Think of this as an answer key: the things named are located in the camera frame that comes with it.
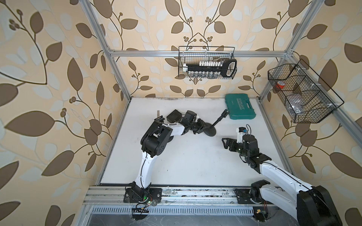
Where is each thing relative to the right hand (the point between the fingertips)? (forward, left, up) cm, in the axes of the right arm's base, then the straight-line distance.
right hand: (228, 140), depth 87 cm
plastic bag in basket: (+7, -34, +24) cm, 42 cm away
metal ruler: (+30, +48, -7) cm, 57 cm away
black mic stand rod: (+7, +40, +14) cm, 43 cm away
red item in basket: (+25, -34, +22) cm, 48 cm away
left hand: (+12, +11, 0) cm, 16 cm away
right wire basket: (+9, -38, +27) cm, 47 cm away
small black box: (+24, +34, -3) cm, 42 cm away
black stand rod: (+11, +3, +12) cm, 17 cm away
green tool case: (+30, -16, -3) cm, 34 cm away
